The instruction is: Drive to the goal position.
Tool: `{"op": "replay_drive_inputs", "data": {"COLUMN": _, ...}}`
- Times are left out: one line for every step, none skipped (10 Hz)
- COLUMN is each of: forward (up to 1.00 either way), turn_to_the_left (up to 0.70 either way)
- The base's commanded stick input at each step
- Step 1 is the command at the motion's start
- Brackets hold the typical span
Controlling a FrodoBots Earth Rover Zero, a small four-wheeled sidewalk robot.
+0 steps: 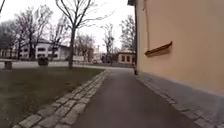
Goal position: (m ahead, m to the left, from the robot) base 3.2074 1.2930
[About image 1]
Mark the small beige building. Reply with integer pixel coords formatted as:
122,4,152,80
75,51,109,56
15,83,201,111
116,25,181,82
114,50,137,65

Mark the group of bare trees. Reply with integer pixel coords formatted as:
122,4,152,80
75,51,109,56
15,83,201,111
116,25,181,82
74,14,137,64

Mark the grey asphalt path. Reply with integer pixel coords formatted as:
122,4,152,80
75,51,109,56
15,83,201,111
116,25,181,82
71,67,204,128

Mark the large bare tree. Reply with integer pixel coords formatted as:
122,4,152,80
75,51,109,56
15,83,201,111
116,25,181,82
54,0,116,70

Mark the cobblestone strip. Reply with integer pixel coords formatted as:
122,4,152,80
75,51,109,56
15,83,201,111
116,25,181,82
11,69,111,128
135,74,222,128

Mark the dark planter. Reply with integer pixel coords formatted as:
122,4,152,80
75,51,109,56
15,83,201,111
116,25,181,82
37,56,50,67

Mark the white building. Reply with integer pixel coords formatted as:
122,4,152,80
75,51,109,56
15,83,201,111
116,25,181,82
18,40,72,62

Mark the yellow building with grey base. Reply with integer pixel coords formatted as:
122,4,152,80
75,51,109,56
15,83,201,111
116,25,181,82
127,0,224,118

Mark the patchy grass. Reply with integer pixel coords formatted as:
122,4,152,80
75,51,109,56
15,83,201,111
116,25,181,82
0,66,105,128

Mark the pale paved road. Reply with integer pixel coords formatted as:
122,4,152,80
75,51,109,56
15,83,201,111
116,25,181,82
0,60,134,70

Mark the row of bare trees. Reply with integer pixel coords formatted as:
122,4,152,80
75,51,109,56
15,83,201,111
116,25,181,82
0,4,69,63

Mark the stone bench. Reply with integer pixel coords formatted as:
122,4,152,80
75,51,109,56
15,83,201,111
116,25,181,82
0,58,18,71

